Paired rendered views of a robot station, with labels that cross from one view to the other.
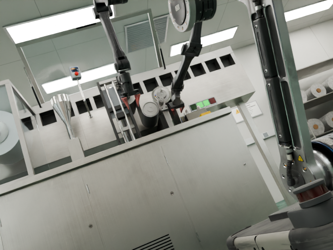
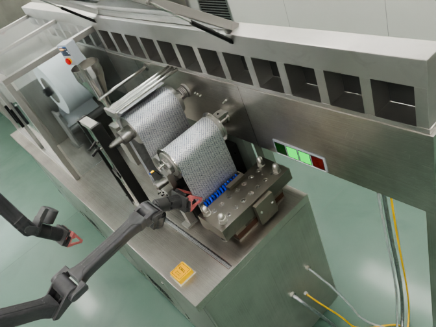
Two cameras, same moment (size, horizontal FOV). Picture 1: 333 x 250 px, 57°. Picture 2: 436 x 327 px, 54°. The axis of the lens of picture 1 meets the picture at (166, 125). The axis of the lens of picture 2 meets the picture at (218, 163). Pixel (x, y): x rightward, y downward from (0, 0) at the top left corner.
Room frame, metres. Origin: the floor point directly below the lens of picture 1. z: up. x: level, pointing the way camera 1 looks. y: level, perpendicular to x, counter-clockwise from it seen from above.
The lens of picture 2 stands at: (1.98, -1.47, 2.20)
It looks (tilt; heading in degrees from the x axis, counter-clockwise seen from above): 37 degrees down; 76
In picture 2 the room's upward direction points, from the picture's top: 24 degrees counter-clockwise
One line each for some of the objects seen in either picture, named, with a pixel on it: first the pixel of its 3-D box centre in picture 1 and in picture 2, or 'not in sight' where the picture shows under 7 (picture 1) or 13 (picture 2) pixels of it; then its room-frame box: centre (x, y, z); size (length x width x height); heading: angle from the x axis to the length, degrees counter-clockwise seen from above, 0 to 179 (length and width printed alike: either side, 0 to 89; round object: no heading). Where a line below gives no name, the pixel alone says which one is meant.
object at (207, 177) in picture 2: (174, 114); (211, 174); (2.29, -0.09, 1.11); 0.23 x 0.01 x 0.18; 12
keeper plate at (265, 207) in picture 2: not in sight; (266, 208); (2.39, -0.28, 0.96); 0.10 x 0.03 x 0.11; 12
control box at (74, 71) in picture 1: (75, 73); (69, 53); (2.07, 0.49, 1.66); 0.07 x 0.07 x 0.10; 28
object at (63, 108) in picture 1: (72, 138); (117, 120); (2.11, 0.67, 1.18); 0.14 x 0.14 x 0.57
